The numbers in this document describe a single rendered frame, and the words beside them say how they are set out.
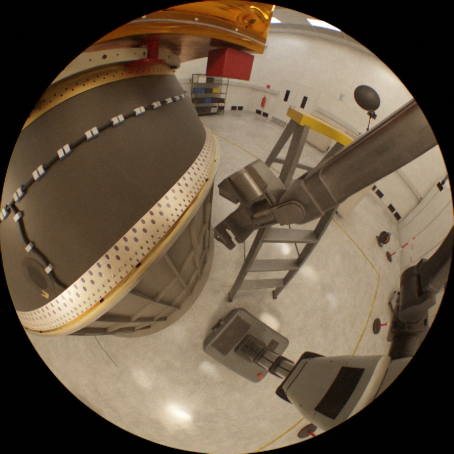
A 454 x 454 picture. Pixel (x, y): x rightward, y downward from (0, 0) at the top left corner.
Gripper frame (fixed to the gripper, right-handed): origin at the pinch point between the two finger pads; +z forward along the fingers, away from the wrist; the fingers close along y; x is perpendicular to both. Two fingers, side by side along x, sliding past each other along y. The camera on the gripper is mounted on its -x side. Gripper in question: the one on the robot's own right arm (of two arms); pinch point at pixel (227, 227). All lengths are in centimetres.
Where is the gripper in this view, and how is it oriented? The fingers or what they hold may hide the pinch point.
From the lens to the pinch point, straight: 43.0
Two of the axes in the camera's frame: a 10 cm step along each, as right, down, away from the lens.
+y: -6.3, 5.9, -5.0
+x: 5.9, 7.9, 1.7
